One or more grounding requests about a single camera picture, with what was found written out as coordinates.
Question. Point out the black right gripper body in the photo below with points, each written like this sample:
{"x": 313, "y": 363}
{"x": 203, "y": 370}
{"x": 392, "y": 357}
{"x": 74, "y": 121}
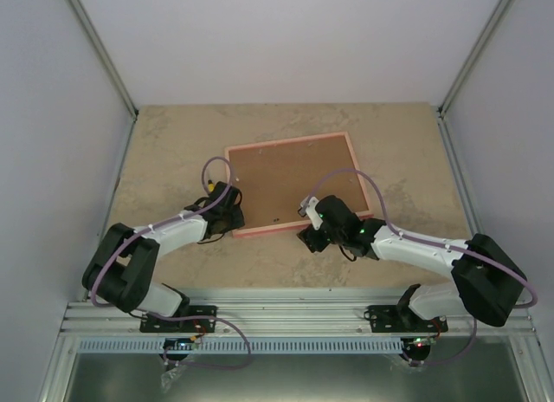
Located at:
{"x": 337, "y": 236}

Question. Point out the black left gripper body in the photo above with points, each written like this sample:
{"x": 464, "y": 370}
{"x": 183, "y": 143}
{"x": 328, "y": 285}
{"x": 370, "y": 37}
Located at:
{"x": 232, "y": 223}

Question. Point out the pink wooden photo frame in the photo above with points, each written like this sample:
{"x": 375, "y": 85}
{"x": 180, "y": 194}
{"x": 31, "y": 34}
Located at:
{"x": 277, "y": 175}

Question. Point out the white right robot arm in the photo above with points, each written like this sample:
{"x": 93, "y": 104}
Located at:
{"x": 483, "y": 280}

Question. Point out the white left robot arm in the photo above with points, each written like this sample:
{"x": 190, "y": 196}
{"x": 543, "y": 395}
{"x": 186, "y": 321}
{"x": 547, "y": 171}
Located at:
{"x": 121, "y": 270}

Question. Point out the left controller board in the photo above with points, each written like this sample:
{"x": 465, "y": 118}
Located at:
{"x": 180, "y": 348}

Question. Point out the controller board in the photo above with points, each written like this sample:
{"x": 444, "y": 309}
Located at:
{"x": 180, "y": 348}
{"x": 417, "y": 349}

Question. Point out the right controller board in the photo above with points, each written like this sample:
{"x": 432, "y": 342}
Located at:
{"x": 417, "y": 349}

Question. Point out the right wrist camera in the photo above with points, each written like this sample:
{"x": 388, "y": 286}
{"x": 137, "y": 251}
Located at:
{"x": 308, "y": 209}

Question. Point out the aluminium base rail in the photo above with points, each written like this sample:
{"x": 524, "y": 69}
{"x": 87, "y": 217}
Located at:
{"x": 256, "y": 312}

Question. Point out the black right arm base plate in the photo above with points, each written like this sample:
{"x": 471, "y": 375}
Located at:
{"x": 397, "y": 319}

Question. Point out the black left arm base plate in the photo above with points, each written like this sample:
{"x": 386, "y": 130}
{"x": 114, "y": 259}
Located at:
{"x": 199, "y": 319}

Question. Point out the grey slotted cable duct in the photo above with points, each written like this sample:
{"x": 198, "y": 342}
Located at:
{"x": 262, "y": 345}

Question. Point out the aluminium corner post left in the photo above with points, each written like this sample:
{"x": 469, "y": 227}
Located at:
{"x": 92, "y": 35}

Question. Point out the aluminium corner post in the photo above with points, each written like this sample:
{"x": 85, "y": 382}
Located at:
{"x": 478, "y": 49}
{"x": 92, "y": 35}

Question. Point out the aluminium corner post right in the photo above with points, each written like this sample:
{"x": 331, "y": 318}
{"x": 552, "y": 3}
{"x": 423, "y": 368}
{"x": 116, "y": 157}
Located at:
{"x": 478, "y": 49}

